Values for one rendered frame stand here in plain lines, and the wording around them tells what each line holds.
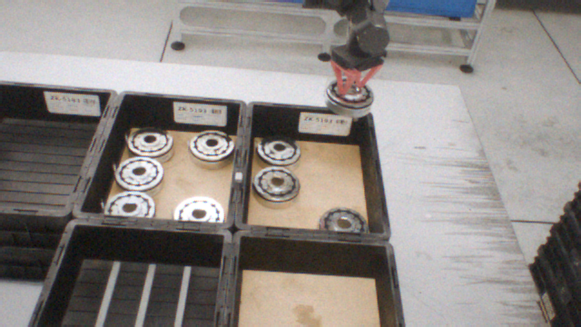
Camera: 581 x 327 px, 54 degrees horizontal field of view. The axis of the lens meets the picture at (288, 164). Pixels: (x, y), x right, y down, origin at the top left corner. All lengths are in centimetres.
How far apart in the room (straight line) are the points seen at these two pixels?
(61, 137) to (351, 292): 77
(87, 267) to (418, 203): 83
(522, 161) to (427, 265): 164
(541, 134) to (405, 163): 164
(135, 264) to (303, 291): 33
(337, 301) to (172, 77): 99
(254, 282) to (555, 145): 227
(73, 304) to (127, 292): 9
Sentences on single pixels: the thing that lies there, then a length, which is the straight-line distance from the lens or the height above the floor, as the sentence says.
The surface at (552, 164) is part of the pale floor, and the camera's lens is 302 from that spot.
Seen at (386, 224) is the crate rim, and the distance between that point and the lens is 112.
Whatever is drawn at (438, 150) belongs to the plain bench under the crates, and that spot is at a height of 70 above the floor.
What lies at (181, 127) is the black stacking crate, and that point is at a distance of 142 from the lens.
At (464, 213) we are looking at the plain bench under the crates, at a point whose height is 70.
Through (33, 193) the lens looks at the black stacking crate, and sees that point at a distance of 133.
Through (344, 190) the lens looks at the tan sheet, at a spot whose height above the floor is 83.
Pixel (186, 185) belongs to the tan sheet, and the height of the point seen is 83.
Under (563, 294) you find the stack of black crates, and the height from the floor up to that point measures 28.
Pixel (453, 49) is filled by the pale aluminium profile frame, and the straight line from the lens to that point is 338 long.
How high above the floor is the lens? 174
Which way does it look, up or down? 43 degrees down
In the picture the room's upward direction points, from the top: 7 degrees clockwise
